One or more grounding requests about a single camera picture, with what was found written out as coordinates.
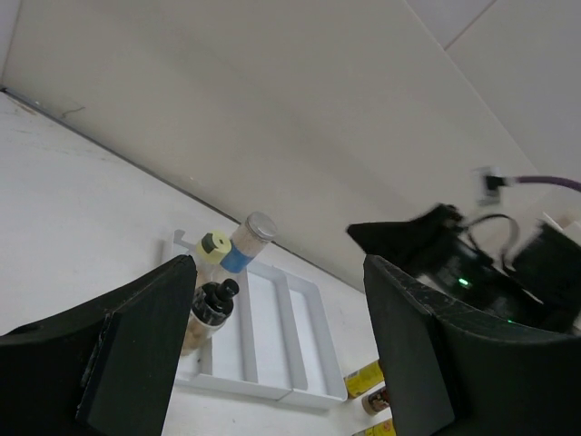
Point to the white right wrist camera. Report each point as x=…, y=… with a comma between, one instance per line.
x=488, y=183

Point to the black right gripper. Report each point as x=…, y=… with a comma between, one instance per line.
x=451, y=369

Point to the black-cap spice bottle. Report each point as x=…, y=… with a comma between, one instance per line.
x=212, y=306

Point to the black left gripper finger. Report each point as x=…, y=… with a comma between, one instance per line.
x=104, y=367

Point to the blue-label tall spice jar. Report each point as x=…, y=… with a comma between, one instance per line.
x=247, y=241

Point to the yellow-cap spice bottle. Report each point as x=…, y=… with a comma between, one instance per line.
x=208, y=253

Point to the yellow bottle cork cap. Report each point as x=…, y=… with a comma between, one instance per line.
x=363, y=379

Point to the small dark-lid brown jar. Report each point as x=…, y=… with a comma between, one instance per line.
x=376, y=402

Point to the white divided organizer tray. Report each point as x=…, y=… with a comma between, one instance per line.
x=276, y=346

